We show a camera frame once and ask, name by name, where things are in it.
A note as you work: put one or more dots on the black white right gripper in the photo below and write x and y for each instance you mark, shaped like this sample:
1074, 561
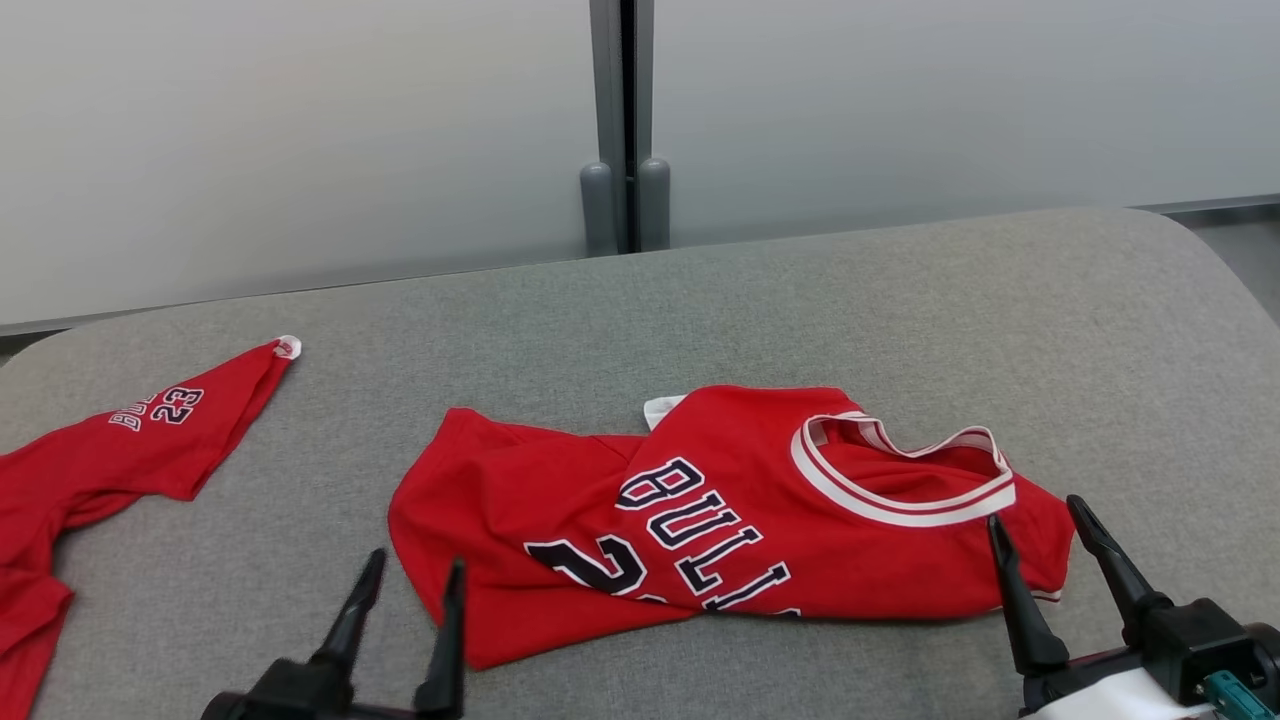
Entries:
1190, 650

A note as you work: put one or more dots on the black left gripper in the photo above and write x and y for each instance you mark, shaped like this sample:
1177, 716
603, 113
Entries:
300, 695

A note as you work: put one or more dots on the red Bulls 23 shorts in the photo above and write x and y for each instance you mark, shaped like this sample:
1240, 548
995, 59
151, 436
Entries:
100, 470

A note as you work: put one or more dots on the red Bulls basketball jersey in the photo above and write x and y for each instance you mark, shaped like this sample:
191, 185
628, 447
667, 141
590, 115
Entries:
740, 435

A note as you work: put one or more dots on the grey cylindrical door stopper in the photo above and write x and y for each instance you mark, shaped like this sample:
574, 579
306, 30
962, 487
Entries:
598, 210
654, 205

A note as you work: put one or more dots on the grey door frame post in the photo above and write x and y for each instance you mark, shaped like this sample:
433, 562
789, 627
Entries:
605, 80

